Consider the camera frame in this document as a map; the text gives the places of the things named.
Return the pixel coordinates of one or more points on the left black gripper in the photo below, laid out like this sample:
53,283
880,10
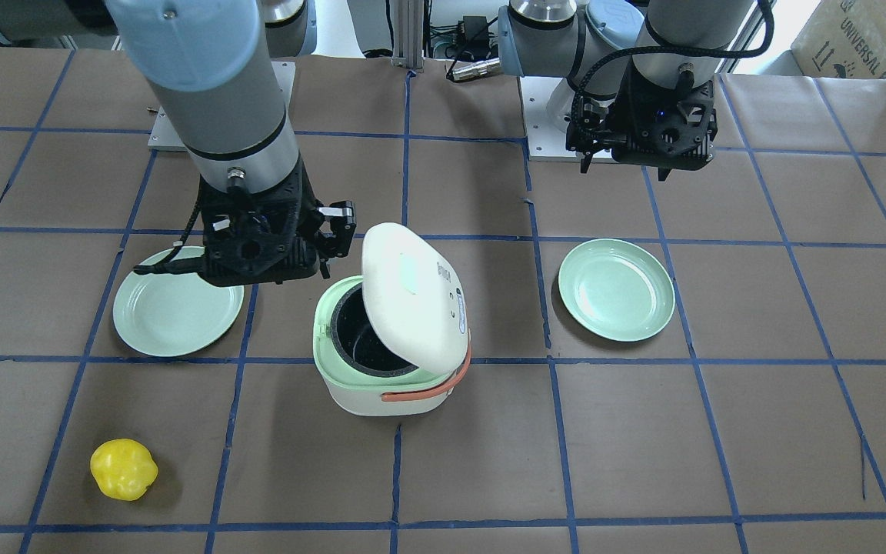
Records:
588,132

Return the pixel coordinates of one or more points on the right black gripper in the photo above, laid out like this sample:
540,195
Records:
333,231

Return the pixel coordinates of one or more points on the white rice cooker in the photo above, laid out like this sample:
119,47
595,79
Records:
393,340

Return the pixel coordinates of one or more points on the green plate near left arm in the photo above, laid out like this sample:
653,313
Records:
616,290

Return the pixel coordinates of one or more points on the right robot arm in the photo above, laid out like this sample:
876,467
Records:
210,65

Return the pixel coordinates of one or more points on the green plate near right arm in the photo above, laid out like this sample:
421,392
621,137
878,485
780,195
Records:
170,315

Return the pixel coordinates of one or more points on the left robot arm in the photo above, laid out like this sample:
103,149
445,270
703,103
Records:
592,43

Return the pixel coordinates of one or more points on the cardboard box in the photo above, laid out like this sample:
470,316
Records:
843,39

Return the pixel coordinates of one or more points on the yellow toy bell pepper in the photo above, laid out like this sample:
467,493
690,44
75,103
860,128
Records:
123,469

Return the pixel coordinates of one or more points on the aluminium frame post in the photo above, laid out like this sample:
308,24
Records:
409,21

